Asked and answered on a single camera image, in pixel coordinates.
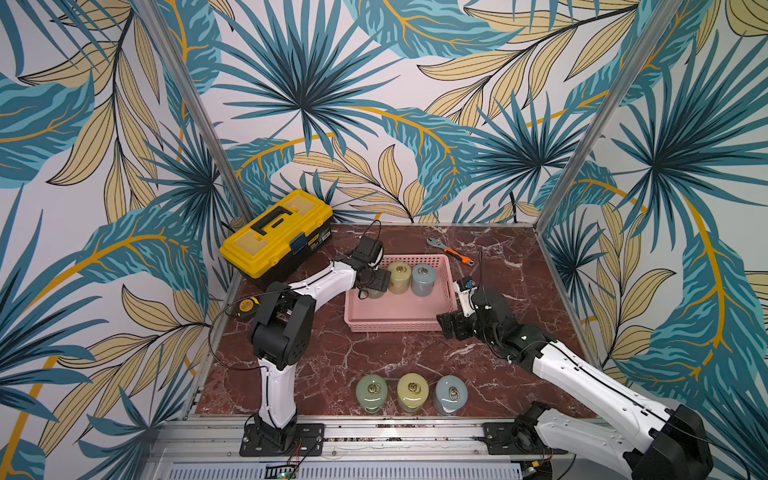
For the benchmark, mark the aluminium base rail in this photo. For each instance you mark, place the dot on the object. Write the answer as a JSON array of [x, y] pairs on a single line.
[[390, 448]]

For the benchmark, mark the green canister front row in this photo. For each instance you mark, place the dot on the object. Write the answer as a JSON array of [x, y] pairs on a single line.
[[372, 393]]

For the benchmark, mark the yellow black tape measure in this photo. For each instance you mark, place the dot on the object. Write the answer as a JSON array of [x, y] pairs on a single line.
[[247, 307]]

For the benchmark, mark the yellow-green canister row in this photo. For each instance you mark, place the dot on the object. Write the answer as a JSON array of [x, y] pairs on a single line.
[[412, 392], [400, 277]]

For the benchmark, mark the orange handled adjustable wrench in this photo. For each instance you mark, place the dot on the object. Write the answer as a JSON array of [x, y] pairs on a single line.
[[436, 243]]

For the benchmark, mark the blue canister front row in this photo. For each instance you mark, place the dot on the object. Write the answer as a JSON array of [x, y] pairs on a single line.
[[450, 395]]

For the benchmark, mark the pink perforated plastic basket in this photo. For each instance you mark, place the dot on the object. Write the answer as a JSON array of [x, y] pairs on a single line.
[[404, 312]]

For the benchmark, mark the yellow-green canister back row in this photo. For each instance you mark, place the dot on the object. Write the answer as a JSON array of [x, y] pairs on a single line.
[[400, 277]]

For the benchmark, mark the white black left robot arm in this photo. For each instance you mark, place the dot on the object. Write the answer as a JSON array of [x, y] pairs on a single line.
[[281, 332]]

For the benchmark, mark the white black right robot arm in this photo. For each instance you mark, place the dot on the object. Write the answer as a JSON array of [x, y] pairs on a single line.
[[600, 396]]

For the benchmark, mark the blue canister row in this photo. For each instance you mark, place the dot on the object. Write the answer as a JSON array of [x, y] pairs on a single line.
[[450, 395], [423, 278]]

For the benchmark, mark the yellow-green canister front row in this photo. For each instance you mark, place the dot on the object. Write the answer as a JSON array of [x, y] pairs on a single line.
[[412, 392]]

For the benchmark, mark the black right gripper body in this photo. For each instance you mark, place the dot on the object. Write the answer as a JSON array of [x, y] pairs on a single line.
[[454, 322]]

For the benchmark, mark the blue canister back row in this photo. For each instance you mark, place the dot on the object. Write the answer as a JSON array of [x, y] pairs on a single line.
[[423, 278]]

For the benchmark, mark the yellow black plastic toolbox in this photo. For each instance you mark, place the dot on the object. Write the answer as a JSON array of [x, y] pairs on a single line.
[[272, 247]]

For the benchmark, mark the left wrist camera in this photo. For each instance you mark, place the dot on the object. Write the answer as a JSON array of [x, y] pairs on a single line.
[[369, 251]]

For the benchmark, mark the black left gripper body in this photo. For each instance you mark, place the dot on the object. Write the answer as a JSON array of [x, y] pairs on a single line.
[[377, 279]]

